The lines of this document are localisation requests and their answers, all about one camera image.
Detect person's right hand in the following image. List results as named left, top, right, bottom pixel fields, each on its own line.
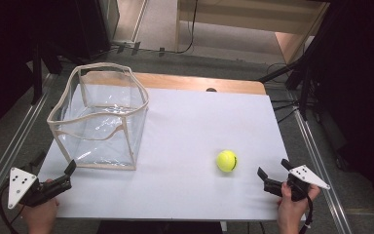
left=277, top=181, right=321, bottom=226

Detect black metal stand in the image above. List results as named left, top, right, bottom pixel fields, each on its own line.
left=29, top=38, right=63, bottom=106
left=257, top=0, right=349, bottom=121

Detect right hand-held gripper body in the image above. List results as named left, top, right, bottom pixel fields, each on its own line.
left=263, top=164, right=332, bottom=203

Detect wooden table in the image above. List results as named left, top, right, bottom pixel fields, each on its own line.
left=79, top=70, right=268, bottom=97

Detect light wooden furniture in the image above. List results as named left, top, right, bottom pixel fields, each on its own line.
left=174, top=0, right=331, bottom=65

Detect person's left hand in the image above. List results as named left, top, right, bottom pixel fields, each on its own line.
left=20, top=178, right=60, bottom=226

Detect dark curtain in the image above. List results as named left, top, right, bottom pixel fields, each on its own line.
left=300, top=0, right=374, bottom=225
left=0, top=0, right=112, bottom=142

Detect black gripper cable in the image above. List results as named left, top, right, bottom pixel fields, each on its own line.
left=301, top=194, right=315, bottom=234
left=0, top=183, right=25, bottom=234

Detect black floor cables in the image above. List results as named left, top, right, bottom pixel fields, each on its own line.
left=265, top=61, right=303, bottom=125

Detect clear storage box beige trim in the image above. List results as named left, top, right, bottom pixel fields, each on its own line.
left=46, top=61, right=150, bottom=172

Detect black hanging cable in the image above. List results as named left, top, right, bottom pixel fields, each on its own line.
left=158, top=0, right=200, bottom=56

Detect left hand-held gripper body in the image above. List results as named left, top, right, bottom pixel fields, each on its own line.
left=7, top=167, right=73, bottom=210

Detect metal floor rail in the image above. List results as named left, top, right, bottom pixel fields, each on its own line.
left=286, top=92, right=354, bottom=234
left=0, top=73, right=59, bottom=222

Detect white table cover sheet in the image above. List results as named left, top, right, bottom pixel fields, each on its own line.
left=37, top=85, right=307, bottom=222

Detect yellow tennis ball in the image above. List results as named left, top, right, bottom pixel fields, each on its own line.
left=215, top=149, right=239, bottom=174

